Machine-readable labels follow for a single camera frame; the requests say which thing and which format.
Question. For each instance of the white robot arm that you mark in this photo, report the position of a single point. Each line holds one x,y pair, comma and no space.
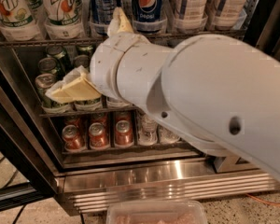
214,91

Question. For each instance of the green can second row right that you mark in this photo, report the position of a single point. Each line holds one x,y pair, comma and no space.
82,60

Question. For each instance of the water bottle middle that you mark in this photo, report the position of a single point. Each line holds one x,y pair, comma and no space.
167,137

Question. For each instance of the green can second row left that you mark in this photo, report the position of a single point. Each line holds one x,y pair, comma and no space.
52,66

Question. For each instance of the green can second row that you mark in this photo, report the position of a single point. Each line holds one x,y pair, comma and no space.
52,66
82,60

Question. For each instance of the clear plastic container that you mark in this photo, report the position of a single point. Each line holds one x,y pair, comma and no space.
156,212

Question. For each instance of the red can middle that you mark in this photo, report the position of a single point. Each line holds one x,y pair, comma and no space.
98,136

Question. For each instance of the red can left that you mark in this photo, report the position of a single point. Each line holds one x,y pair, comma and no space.
74,142

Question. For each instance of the blue Pepsi can front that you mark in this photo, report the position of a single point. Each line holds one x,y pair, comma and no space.
147,15

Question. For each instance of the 7UP can far left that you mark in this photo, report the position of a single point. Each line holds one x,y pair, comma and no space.
19,19

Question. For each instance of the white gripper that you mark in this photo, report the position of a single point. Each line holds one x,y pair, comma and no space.
104,61

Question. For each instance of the red can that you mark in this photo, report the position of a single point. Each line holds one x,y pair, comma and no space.
123,133
98,136
74,142

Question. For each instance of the blue Pepsi can left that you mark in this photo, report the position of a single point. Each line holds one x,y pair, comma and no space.
102,14

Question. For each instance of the red can right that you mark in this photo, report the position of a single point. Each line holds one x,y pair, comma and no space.
123,133

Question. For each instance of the blue pepsi can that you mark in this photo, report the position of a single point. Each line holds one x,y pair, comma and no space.
147,15
102,14

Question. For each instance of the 7up can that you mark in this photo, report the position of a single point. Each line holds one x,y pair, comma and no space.
64,18
19,19

